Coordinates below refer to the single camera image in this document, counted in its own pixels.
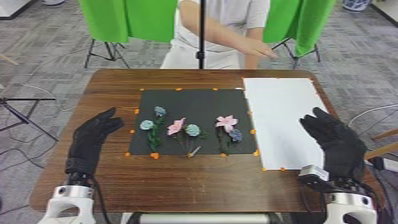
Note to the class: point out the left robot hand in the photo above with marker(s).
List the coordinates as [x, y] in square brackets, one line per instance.
[89, 143]

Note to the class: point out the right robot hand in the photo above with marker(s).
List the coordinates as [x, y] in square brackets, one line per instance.
[337, 146]

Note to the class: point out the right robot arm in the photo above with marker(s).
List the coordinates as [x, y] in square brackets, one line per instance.
[348, 203]

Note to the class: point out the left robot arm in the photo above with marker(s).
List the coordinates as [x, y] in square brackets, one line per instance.
[73, 196]

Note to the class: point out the dark mat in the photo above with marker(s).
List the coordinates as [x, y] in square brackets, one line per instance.
[195, 103]

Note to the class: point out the person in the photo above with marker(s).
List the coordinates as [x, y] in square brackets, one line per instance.
[233, 36]

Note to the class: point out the green sprig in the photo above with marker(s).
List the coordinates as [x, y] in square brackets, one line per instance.
[154, 141]

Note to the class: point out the white sheet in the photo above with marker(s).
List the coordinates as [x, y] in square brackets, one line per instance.
[280, 116]

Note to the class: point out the black tripod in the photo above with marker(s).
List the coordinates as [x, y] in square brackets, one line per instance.
[23, 116]

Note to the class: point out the pink flower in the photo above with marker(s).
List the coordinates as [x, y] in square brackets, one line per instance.
[225, 122]
[176, 126]

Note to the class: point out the pale blue flower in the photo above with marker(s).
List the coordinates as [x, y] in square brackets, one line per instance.
[192, 130]

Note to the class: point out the black cloth stand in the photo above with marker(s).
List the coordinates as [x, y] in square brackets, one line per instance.
[293, 53]
[106, 53]

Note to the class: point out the pale grey bar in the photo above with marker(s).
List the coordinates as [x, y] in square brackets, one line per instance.
[201, 218]

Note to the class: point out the black stand pole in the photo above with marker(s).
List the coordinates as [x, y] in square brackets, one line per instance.
[201, 33]

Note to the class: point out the blue and white vase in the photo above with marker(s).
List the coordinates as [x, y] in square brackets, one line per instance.
[357, 4]

